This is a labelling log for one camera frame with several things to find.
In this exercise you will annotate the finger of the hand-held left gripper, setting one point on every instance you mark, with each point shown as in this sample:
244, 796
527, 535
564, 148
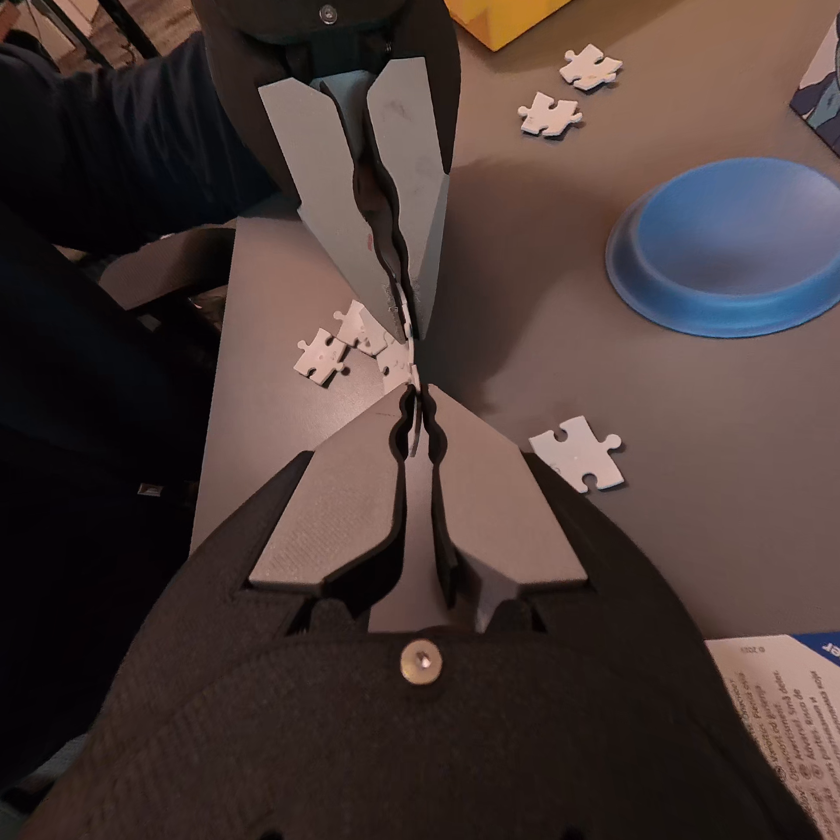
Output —
315, 164
413, 144

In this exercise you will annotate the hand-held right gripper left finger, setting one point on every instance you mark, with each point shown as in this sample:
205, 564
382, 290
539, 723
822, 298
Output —
328, 512

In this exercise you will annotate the person's left forearm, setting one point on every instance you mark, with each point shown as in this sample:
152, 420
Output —
98, 131

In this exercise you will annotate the white instruction leaflet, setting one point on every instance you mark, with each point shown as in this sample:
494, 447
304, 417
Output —
774, 709

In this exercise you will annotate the blue white puzzle piece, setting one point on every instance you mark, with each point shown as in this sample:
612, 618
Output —
416, 433
412, 354

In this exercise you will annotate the blue round puzzle stand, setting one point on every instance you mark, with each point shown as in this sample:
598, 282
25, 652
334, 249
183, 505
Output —
722, 229

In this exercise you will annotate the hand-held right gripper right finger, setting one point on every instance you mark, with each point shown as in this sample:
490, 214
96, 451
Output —
505, 518

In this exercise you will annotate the cartoon puzzle box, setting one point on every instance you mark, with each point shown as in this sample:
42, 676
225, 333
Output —
823, 98

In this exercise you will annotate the yellow storage bin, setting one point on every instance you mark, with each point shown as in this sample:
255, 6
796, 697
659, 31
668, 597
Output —
499, 19

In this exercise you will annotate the person's dark clothed body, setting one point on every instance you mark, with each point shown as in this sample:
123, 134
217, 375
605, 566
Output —
65, 459

